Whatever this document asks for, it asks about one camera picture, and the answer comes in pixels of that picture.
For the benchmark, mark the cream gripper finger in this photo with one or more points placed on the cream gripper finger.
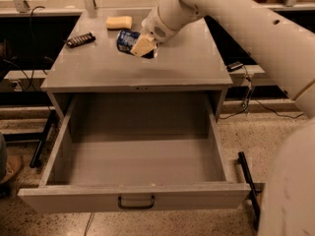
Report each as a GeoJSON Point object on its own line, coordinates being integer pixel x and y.
{"type": "Point", "coordinates": [144, 45]}

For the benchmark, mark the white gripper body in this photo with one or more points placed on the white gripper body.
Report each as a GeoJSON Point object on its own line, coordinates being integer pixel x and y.
{"type": "Point", "coordinates": [154, 28]}

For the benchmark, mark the blue pepsi can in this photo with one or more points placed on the blue pepsi can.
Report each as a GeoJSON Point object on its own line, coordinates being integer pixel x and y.
{"type": "Point", "coordinates": [127, 38]}

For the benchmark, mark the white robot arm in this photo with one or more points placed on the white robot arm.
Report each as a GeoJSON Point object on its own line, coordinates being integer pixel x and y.
{"type": "Point", "coordinates": [286, 52]}

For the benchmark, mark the grey cabinet counter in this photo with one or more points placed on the grey cabinet counter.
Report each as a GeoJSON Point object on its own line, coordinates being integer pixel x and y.
{"type": "Point", "coordinates": [189, 61]}

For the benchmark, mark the grey open top drawer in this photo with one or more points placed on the grey open top drawer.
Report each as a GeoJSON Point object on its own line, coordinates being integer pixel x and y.
{"type": "Point", "coordinates": [165, 145]}

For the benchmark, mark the yellow sponge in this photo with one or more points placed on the yellow sponge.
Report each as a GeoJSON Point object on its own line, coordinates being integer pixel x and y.
{"type": "Point", "coordinates": [118, 23]}

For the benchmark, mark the dark snack bar packet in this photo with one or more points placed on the dark snack bar packet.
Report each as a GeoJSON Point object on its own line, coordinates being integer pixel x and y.
{"type": "Point", "coordinates": [80, 40]}

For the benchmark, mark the small black device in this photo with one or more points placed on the small black device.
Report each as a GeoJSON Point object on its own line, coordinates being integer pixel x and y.
{"type": "Point", "coordinates": [234, 66]}

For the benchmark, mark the black left cabinet leg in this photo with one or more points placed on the black left cabinet leg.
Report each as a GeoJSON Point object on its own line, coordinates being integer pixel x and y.
{"type": "Point", "coordinates": [35, 161]}

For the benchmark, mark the black cabinet leg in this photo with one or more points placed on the black cabinet leg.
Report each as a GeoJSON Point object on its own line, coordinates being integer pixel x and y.
{"type": "Point", "coordinates": [35, 161]}
{"type": "Point", "coordinates": [253, 193]}

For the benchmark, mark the brown shoe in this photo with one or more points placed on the brown shoe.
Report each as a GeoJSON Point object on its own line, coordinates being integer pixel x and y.
{"type": "Point", "coordinates": [10, 167]}

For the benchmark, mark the black right cabinet leg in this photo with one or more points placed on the black right cabinet leg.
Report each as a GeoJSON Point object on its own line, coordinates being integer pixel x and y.
{"type": "Point", "coordinates": [253, 193]}

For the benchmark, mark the black drawer handle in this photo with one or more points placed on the black drawer handle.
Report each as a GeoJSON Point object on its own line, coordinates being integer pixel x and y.
{"type": "Point", "coordinates": [136, 203]}

